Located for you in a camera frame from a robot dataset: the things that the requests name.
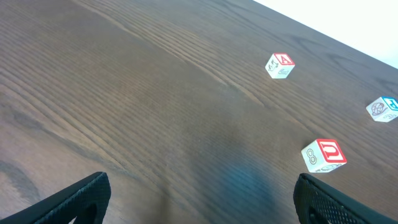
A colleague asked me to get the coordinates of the red letter A block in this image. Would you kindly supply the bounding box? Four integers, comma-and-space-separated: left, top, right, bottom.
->
265, 52, 295, 79

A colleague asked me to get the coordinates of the blue letter P block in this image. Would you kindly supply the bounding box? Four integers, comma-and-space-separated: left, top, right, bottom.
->
366, 96, 398, 123

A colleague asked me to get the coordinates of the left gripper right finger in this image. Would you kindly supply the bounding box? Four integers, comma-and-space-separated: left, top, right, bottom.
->
293, 173, 397, 224

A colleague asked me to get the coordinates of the red letter U block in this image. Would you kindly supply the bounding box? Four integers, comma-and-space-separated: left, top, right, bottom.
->
301, 139, 347, 173

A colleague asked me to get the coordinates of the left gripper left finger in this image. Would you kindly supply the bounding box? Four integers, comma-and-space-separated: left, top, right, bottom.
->
1, 172, 111, 224

